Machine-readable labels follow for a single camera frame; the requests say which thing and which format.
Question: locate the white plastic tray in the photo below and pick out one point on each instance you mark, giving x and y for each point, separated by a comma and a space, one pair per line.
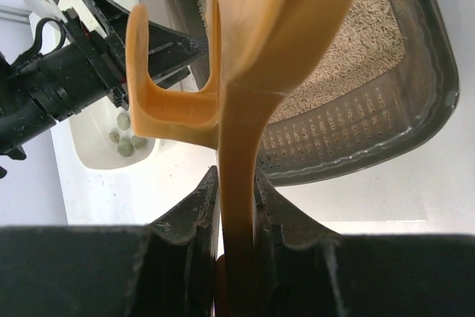
91, 128

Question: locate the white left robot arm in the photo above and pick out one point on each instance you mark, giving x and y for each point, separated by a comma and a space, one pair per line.
67, 68

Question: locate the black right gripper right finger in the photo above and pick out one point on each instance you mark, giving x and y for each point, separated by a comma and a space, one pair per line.
306, 269

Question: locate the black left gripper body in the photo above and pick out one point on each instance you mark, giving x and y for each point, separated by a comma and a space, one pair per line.
169, 53

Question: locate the yellow litter scoop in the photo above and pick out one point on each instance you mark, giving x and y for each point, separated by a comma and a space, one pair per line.
259, 52

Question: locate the brown litter box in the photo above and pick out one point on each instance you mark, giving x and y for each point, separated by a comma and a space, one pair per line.
387, 84

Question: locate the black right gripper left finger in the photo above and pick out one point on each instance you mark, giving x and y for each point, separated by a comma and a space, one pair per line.
164, 268

